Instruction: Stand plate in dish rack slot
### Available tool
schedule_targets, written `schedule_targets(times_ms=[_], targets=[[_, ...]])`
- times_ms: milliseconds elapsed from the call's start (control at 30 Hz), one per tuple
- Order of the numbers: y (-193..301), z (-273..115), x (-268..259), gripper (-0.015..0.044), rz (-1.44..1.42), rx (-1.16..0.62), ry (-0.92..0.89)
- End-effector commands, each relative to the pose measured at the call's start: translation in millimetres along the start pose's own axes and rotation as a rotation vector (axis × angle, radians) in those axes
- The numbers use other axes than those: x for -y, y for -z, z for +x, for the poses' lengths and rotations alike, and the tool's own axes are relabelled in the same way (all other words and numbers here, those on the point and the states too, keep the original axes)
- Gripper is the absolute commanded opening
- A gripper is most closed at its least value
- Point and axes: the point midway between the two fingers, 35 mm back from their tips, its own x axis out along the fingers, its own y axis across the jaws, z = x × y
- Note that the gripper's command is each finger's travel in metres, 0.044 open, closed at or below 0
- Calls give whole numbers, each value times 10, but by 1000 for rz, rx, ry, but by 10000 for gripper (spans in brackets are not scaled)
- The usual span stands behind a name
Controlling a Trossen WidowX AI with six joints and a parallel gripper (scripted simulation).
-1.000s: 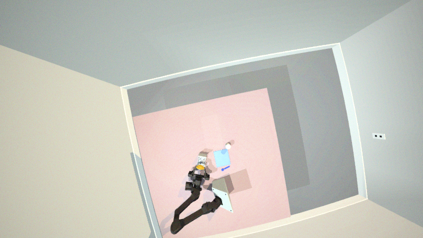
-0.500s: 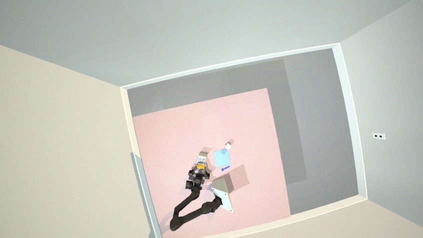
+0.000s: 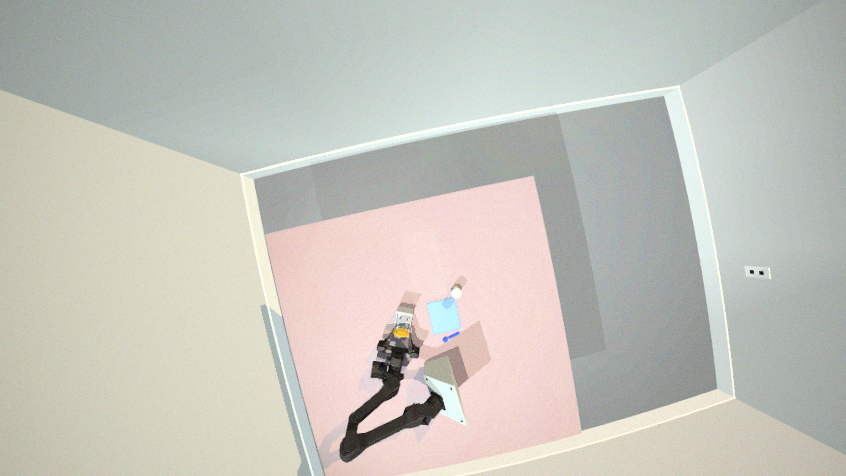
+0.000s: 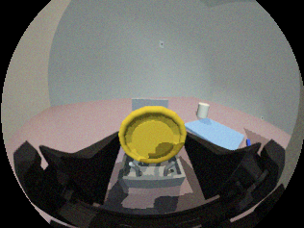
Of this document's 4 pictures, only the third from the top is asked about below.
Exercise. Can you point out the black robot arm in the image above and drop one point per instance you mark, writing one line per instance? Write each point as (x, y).
(353, 444)

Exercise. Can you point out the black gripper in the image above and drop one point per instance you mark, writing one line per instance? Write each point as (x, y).
(412, 350)

